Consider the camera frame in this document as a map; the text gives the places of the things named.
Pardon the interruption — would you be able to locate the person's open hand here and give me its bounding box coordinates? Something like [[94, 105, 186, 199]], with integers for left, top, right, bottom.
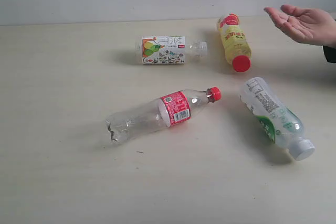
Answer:
[[264, 4, 335, 48]]

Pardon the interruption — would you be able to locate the yellow bottle red cap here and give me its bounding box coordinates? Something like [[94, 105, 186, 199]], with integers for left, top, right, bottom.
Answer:
[[217, 13, 251, 72]]

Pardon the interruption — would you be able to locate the green white label bottle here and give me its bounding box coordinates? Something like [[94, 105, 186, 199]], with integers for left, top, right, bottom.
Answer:
[[239, 77, 316, 161]]

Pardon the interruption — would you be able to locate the white illustrated label bottle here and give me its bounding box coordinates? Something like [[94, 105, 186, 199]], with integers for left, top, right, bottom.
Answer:
[[135, 36, 208, 65]]

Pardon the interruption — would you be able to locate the clear bottle red label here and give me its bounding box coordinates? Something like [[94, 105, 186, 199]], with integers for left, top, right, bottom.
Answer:
[[106, 87, 221, 144]]

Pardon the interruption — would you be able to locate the dark sleeve forearm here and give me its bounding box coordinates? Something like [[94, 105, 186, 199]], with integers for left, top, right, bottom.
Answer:
[[322, 18, 336, 64]]

